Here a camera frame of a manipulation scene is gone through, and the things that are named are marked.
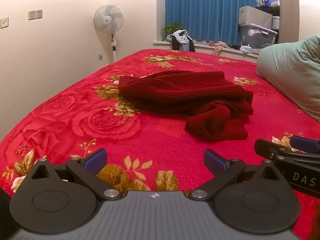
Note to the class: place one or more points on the clear plastic storage box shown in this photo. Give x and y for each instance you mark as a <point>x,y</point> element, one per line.
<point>257,36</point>

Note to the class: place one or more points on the pink cloth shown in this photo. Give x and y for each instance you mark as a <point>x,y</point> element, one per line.
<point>218,46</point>

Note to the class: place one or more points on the white standing fan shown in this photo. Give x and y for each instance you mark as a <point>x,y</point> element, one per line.
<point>108,20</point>

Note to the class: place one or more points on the white plastic bucket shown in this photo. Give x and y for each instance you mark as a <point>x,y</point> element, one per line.
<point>275,23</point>

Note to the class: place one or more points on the green potted plant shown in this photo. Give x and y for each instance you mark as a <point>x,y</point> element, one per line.
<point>172,27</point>

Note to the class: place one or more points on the pile of clothes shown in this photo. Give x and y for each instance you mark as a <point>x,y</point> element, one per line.
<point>181,38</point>

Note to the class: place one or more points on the grey fabric storage box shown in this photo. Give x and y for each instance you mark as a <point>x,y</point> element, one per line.
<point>255,16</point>

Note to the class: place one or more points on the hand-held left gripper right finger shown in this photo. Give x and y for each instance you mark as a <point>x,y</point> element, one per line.
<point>215,161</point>

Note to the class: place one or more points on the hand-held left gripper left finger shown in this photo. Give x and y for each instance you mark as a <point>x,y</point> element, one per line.
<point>96,161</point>

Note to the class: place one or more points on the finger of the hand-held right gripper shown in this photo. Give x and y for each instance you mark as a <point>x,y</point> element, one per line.
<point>265,146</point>
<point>306,143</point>

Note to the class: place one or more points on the red floral blanket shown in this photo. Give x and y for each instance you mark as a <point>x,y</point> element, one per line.
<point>150,140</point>

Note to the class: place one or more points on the wooden shelf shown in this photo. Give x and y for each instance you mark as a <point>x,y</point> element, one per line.
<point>288,10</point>

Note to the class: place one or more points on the light green pillow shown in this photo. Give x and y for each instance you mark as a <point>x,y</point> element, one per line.
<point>292,72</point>

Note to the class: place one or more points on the dark red knit sweater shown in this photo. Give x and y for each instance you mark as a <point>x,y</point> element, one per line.
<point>185,92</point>

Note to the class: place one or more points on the white tissue pack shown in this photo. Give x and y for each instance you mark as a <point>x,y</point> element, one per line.
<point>247,49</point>

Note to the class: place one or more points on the blue curtain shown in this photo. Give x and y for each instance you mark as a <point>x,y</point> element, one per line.
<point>205,7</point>

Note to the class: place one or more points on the white wall socket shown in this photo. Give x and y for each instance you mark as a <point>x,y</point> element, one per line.
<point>39,14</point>
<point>31,14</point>

